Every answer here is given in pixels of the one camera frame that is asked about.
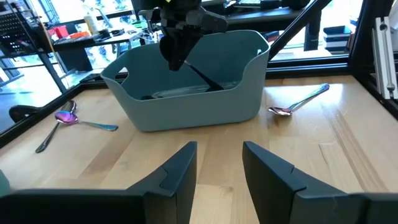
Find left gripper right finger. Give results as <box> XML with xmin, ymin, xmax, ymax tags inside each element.
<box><xmin>242</xmin><ymin>141</ymin><xmax>398</xmax><ymax>224</ymax></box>

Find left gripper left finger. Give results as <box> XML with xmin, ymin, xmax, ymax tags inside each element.
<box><xmin>0</xmin><ymin>141</ymin><xmax>198</xmax><ymax>224</ymax></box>

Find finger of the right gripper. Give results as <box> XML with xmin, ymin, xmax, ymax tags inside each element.
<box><xmin>160</xmin><ymin>27</ymin><xmax>181</xmax><ymax>71</ymax></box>
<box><xmin>178</xmin><ymin>29</ymin><xmax>203</xmax><ymax>71</ymax></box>

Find iridescent rainbow spoon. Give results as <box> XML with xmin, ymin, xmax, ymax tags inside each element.
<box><xmin>54</xmin><ymin>110</ymin><xmax>119</xmax><ymax>133</ymax></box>
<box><xmin>267</xmin><ymin>83</ymin><xmax>331</xmax><ymax>117</ymax></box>

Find blue-grey plastic bin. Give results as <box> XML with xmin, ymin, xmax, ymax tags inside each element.
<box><xmin>100</xmin><ymin>29</ymin><xmax>271</xmax><ymax>133</ymax></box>

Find white bottle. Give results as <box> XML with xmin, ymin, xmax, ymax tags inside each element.
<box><xmin>83</xmin><ymin>14</ymin><xmax>100</xmax><ymax>35</ymax></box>

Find black desk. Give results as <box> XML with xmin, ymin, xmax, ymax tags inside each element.
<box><xmin>46</xmin><ymin>29</ymin><xmax>162</xmax><ymax>73</ymax></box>

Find black diagonal support strut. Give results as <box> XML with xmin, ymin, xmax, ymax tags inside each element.
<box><xmin>269</xmin><ymin>0</ymin><xmax>332</xmax><ymax>60</ymax></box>

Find red box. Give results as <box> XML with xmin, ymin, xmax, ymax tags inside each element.
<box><xmin>54</xmin><ymin>25</ymin><xmax>70</xmax><ymax>39</ymax></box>

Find purple spoon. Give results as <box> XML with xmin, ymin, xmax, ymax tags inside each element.
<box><xmin>35</xmin><ymin>100</ymin><xmax>78</xmax><ymax>154</ymax></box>

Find stacked boxes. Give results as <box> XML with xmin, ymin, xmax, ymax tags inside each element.
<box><xmin>323</xmin><ymin>25</ymin><xmax>352</xmax><ymax>52</ymax></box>

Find silver aluminium extrusion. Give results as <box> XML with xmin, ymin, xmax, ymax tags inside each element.
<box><xmin>372</xmin><ymin>17</ymin><xmax>398</xmax><ymax>100</ymax></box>

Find black wire rack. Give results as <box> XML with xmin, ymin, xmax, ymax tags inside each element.
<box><xmin>0</xmin><ymin>2</ymin><xmax>35</xmax><ymax>57</ymax></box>

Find black frame clamp knob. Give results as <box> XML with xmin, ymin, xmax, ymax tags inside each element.
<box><xmin>8</xmin><ymin>105</ymin><xmax>43</xmax><ymax>123</ymax></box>

